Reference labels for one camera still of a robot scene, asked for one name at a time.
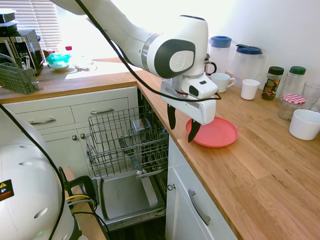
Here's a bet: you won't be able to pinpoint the tall clear drinking glass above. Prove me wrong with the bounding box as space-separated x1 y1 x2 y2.
301 81 320 113

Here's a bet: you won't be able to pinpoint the stainless steel dishwasher door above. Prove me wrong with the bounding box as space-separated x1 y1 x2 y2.
91 171 168 232

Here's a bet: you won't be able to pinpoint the white ceramic bowl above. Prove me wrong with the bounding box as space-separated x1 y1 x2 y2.
288 108 320 141

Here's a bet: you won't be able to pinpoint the clear glass food container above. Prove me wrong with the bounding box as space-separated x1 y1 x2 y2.
131 118 152 134

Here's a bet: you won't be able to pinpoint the white ceramic mug with handle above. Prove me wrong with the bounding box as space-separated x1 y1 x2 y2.
210 72 237 94

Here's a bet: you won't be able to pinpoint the glass jar red checked lid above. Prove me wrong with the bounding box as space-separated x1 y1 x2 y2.
277 93 307 122

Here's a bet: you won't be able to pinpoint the clear pitcher spouted blue lid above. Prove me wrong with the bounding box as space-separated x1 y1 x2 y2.
232 43 266 90

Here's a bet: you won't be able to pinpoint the pink round plate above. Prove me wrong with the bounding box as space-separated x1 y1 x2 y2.
185 116 239 149

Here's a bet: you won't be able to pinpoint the black mounting clamp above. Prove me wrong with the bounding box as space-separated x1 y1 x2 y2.
59 165 98 216

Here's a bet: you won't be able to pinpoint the white window blinds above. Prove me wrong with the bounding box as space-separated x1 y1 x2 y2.
0 0 64 52

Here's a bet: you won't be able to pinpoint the clear jar green lid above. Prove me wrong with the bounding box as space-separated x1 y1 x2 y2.
284 65 307 101

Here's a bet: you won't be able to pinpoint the yellow cable bundle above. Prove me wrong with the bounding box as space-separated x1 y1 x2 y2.
65 194 97 209

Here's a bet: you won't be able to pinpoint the glass french press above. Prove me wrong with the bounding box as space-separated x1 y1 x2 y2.
204 53 218 76

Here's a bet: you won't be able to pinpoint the clear glass bowl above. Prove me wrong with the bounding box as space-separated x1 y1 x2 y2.
73 59 99 73

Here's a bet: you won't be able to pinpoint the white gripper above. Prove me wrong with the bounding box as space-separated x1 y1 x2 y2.
159 76 217 144

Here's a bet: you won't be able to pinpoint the grey wire dishwasher rack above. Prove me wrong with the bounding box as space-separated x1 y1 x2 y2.
85 106 170 180

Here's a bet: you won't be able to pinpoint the white drawer front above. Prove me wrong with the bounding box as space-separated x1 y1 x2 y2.
3 105 75 131
70 95 131 125

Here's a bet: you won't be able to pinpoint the silver bar cabinet handle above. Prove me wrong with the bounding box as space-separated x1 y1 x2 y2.
187 189 212 227

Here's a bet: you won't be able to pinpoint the white ribbed cup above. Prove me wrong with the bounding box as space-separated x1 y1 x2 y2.
240 78 261 101

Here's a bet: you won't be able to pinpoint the grey plastic cutlery basket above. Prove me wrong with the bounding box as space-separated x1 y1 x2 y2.
0 61 41 96

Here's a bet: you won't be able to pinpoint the clear pitcher round blue lid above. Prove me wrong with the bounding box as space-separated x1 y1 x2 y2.
207 35 237 75

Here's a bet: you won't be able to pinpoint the wooden robot stand top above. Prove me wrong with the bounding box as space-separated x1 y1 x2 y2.
61 165 109 240

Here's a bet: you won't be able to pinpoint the silver bar drawer handle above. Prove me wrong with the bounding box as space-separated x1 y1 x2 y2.
90 107 115 116
27 117 57 126

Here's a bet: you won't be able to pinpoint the spice jar black lid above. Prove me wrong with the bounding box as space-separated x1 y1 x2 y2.
261 66 285 101

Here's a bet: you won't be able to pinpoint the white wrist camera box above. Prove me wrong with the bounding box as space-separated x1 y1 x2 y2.
186 74 219 100

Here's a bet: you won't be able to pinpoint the black coffee machine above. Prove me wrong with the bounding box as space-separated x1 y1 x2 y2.
0 8 42 76

